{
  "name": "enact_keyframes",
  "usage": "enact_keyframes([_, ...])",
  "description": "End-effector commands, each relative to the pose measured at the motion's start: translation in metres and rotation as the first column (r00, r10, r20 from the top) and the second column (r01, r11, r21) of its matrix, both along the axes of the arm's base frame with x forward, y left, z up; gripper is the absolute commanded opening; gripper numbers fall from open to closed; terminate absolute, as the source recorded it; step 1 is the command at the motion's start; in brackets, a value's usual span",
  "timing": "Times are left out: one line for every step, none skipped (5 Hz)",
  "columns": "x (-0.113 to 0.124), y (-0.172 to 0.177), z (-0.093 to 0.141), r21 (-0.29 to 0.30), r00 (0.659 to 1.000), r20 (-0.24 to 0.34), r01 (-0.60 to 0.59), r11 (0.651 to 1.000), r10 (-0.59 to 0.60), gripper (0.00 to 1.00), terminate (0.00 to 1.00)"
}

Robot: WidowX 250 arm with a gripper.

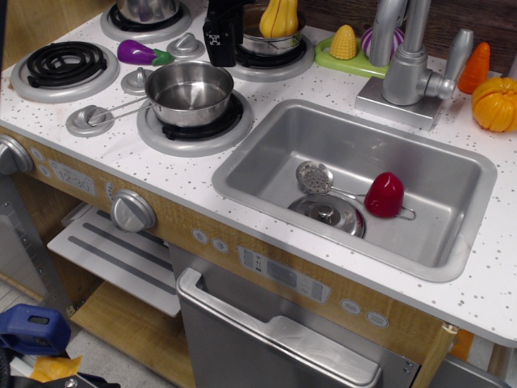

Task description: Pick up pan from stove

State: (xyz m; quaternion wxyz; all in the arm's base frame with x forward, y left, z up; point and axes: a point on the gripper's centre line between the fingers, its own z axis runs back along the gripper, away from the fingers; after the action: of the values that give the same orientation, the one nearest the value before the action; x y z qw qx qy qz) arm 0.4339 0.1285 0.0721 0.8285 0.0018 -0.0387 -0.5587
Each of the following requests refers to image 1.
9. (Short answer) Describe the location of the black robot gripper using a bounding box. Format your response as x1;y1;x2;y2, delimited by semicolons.
203;0;254;67

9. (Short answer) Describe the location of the grey stove knob back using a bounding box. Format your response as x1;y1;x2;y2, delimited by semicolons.
166;32;205;61

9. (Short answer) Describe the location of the grey stove knob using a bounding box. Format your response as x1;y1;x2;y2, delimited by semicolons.
166;32;205;61
65;105;115;137
121;67;153;96

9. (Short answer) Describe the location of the grey stove knob middle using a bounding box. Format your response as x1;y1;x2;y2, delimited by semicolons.
121;67;153;96

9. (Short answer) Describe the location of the front burner under pan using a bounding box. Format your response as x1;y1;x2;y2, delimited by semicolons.
137;92;253;158

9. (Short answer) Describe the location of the grey stove knob front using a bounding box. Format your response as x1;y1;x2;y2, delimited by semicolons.
65;105;115;137

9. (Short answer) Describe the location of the steel pot with squash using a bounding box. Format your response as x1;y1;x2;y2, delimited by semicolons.
237;4;305;56

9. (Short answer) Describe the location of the back right burner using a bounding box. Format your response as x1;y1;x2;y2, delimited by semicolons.
226;36;314;82

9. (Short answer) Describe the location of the yellow toy squash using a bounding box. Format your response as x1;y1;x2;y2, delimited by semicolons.
259;0;299;38

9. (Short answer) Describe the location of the silver steel saucepan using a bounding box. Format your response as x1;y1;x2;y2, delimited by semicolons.
87;60;235;129

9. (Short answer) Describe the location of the steel pot back left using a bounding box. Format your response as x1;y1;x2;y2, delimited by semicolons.
116;0;179;24

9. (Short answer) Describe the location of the purple toy eggplant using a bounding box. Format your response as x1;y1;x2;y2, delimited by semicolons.
117;40;174;66

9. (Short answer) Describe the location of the back left burner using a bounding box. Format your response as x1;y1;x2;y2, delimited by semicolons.
100;3;192;43

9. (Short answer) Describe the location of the yellow toy corn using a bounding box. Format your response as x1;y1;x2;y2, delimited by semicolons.
330;24;358;61

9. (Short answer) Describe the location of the green toy tray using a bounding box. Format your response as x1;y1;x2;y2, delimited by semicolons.
314;36;389;79

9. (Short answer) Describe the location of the purple toy onion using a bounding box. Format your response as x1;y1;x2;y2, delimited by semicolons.
360;27;405;62

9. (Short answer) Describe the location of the black coil burner left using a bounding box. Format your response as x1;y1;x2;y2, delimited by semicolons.
11;41;119;103

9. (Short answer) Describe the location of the steel slotted skimmer spoon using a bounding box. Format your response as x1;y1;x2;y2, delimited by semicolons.
296;161;417;221

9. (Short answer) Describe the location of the silver toy faucet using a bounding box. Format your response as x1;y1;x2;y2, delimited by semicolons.
355;1;473;131

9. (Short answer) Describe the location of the silver oven dial centre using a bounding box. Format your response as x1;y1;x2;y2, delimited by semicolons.
110;189;157;233

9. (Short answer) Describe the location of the silver oven dial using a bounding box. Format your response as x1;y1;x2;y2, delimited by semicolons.
110;189;157;233
1;134;34;175

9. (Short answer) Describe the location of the steel pot lid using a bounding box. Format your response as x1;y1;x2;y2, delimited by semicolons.
288;194;367;238

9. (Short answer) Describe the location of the red toy pepper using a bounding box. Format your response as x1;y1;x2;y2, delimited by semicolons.
364;172;405;218

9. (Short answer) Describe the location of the silver oven dial left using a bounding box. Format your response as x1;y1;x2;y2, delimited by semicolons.
1;134;34;175

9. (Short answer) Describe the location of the white oven rack shelf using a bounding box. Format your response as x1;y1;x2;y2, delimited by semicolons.
48;205;180;317

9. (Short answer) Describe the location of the orange toy carrot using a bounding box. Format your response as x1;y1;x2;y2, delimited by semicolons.
457;42;491;94

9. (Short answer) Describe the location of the orange toy pumpkin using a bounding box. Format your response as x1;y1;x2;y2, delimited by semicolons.
471;77;516;133

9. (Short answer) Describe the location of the grey oven door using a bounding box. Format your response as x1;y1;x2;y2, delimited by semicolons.
1;175;71;315

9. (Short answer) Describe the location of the silver dishwasher door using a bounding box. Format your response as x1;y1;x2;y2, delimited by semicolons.
177;268;420;387

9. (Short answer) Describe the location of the blue clamp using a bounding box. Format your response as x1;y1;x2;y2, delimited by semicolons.
1;304;71;356

